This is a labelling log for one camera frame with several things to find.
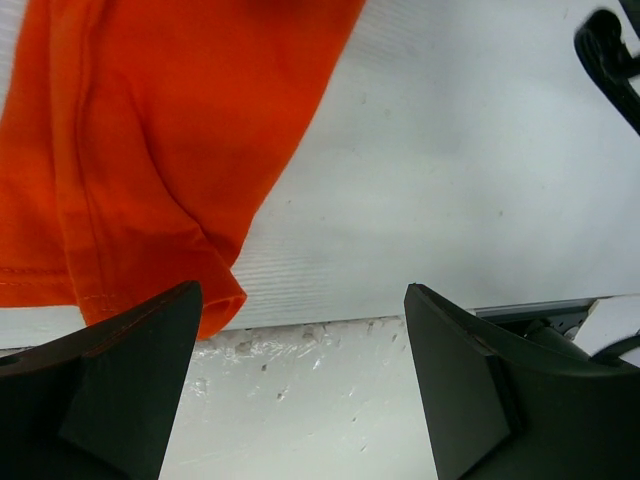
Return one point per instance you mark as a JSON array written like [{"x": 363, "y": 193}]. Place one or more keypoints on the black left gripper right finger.
[{"x": 519, "y": 400}]

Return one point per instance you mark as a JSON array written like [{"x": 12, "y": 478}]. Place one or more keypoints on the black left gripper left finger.
[{"x": 100, "y": 403}]

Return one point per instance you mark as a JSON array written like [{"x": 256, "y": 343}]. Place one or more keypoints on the orange t shirt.
[{"x": 140, "y": 138}]

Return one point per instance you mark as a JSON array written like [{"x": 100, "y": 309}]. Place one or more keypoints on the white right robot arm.
[{"x": 607, "y": 61}]

